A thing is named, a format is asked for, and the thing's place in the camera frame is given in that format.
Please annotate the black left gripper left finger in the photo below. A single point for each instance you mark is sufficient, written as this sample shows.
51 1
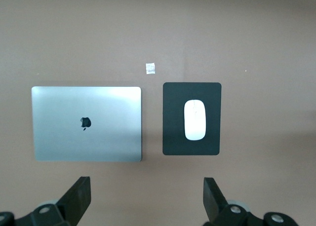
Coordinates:
71 203

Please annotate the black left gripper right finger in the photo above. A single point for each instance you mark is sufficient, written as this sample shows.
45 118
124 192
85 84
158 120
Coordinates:
217 203

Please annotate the white computer mouse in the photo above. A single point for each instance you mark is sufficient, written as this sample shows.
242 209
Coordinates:
195 123

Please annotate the black mouse pad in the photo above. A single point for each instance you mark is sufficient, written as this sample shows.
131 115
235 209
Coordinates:
172 117

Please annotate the silver laptop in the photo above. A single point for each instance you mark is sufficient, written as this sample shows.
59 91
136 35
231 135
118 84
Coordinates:
61 127

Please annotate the small white paper scrap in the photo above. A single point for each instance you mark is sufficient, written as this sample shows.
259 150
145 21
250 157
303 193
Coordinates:
150 68

